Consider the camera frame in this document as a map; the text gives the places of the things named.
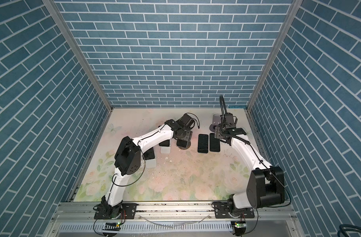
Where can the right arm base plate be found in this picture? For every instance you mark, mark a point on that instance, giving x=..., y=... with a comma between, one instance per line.
x=226, y=209

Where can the white stand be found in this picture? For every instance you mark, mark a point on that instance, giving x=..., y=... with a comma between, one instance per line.
x=165, y=150
x=152, y=163

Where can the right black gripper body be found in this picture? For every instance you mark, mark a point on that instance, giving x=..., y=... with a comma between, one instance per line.
x=219, y=132

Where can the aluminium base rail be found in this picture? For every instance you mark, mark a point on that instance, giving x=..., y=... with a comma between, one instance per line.
x=268, y=222

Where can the white stand back centre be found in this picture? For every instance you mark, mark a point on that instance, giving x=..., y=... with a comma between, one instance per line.
x=165, y=150

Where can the dark round phone stand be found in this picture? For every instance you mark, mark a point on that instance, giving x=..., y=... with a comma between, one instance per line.
x=186, y=147

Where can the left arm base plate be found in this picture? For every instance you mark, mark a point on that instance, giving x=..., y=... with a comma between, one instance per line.
x=121, y=211

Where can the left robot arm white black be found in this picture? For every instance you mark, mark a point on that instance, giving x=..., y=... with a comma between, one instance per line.
x=130, y=154

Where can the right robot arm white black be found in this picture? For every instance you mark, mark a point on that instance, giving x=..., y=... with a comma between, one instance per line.
x=265, y=187

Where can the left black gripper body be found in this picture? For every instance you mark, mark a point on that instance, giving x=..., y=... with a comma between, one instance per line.
x=185, y=135

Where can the white slotted cable duct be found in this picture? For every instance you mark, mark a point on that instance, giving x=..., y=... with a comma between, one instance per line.
x=145, y=227

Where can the white stand left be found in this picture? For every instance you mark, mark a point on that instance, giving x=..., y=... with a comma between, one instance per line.
x=152, y=163

